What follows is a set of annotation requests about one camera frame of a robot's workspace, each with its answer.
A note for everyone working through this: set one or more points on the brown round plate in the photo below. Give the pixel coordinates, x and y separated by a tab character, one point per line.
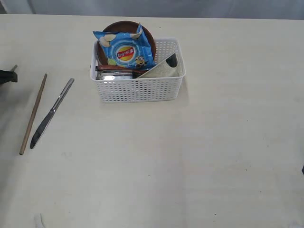
124	26

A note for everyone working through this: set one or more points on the blue chips bag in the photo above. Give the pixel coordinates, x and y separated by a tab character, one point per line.
129	50

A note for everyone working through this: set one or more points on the brown wooden spoon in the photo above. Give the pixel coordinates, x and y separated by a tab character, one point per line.
110	67

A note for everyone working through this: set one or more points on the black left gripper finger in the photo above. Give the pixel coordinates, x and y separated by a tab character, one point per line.
8	76

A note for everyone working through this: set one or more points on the silver foil packet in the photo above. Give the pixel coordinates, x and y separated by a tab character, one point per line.
114	75

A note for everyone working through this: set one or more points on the white perforated plastic basket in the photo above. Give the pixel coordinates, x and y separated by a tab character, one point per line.
161	88

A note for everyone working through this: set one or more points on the silver table knife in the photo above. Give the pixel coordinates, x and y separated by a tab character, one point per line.
45	122

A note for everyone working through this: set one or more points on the white speckled bowl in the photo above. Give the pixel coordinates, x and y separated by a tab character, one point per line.
166	68

